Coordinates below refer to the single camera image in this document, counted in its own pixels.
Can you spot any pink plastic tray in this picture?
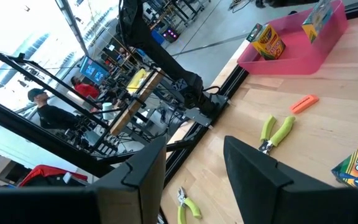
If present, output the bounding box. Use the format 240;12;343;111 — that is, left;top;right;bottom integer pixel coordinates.
237;0;349;76

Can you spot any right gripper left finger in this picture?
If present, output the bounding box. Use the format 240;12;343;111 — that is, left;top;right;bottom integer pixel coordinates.
96;136;167;224

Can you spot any computer monitor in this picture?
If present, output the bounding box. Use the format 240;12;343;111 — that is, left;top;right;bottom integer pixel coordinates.
78;55;111;85

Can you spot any orange eraser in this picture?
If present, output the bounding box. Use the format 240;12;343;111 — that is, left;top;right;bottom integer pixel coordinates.
290;94;319;114

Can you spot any thin black gantry frame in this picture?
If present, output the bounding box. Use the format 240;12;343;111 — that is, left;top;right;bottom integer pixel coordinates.
0;52;155;147

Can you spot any yellow object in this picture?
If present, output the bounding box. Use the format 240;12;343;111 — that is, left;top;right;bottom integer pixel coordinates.
126;68;150;94

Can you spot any thick black frame beam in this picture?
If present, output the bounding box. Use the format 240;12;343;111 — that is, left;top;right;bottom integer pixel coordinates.
0;92;180;180

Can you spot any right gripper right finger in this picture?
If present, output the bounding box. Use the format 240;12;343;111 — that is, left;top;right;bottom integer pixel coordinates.
223;136;338;224

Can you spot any blue bin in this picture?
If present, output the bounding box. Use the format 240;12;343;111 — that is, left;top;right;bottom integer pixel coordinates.
150;29;167;45

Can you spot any red and black bag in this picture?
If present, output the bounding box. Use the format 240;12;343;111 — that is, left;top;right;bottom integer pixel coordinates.
17;164;89;188

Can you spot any white cup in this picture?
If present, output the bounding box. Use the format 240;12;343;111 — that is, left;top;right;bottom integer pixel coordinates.
101;101;115;121

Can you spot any person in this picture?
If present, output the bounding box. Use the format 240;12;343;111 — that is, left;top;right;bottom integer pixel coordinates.
70;76;101;100
26;88;82;133

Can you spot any neighbouring wooden table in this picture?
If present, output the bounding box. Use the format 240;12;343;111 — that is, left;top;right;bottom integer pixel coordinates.
109;68;165;137

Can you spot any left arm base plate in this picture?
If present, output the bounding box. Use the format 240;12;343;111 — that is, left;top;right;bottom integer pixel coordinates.
181;92;229;128

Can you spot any box with purple lights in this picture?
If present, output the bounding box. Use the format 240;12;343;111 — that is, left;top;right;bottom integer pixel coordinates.
162;27;180;44

